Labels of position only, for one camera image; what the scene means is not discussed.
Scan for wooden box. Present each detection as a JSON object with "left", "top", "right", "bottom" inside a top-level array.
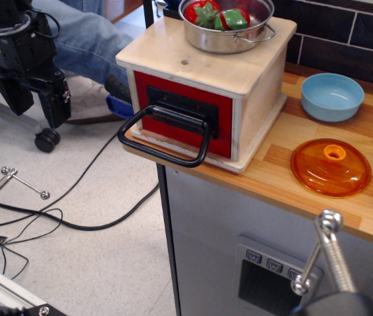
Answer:
[{"left": 116, "top": 17, "right": 297, "bottom": 173}]

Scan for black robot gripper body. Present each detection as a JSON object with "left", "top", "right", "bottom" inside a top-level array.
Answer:
[{"left": 0, "top": 11, "right": 72, "bottom": 99}]

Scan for office chair base with caster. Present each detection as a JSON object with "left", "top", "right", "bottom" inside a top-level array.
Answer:
[{"left": 0, "top": 64, "right": 61, "bottom": 153}]

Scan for orange transparent pot lid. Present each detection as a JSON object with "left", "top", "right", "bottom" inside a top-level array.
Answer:
[{"left": 290, "top": 138, "right": 372, "bottom": 198}]

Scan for stainless steel pot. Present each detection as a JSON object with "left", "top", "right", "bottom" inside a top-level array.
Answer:
[{"left": 178, "top": 1, "right": 276, "bottom": 53}]

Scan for grey toy dishwasher cabinet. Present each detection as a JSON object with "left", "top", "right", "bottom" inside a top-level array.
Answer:
[{"left": 158, "top": 162, "right": 373, "bottom": 315}]

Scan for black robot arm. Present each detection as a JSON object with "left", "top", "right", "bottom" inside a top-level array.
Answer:
[{"left": 0, "top": 1, "right": 71, "bottom": 128}]

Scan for thick black cable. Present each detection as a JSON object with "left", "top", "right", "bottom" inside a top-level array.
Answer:
[{"left": 0, "top": 131, "right": 160, "bottom": 231}]

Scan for person leg in jeans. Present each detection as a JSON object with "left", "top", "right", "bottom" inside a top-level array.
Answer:
[{"left": 32, "top": 0, "right": 133, "bottom": 86}]

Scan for metal clamp near right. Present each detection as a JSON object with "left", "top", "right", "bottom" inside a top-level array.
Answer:
[{"left": 290, "top": 209, "right": 373, "bottom": 316}]

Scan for red drawer with black handle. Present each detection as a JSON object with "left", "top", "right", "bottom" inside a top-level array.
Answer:
[{"left": 117, "top": 71, "right": 233, "bottom": 168}]

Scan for thin black wire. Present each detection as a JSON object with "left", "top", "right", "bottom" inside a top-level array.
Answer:
[{"left": 0, "top": 207, "right": 64, "bottom": 280}]

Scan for white shoe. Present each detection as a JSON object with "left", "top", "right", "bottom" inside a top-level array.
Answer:
[{"left": 67, "top": 76, "right": 121, "bottom": 124}]

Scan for blue black object behind box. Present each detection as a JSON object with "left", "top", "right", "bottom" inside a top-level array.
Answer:
[{"left": 104, "top": 74, "right": 134, "bottom": 119}]

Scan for red toy strawberry right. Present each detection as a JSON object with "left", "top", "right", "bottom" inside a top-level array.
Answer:
[{"left": 214, "top": 8, "right": 250, "bottom": 31}]

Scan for light blue bowl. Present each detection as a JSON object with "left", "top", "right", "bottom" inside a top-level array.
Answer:
[{"left": 301, "top": 73, "right": 365, "bottom": 122}]

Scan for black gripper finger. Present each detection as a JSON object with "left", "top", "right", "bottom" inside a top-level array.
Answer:
[
  {"left": 0, "top": 76, "right": 34, "bottom": 116},
  {"left": 38, "top": 90, "right": 71, "bottom": 128}
]

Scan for red toy strawberry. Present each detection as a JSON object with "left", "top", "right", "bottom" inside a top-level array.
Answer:
[
  {"left": 214, "top": 8, "right": 250, "bottom": 31},
  {"left": 183, "top": 0, "right": 221, "bottom": 29}
]

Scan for red toy strawberry left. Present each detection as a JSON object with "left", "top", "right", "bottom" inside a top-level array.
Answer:
[{"left": 183, "top": 0, "right": 221, "bottom": 29}]

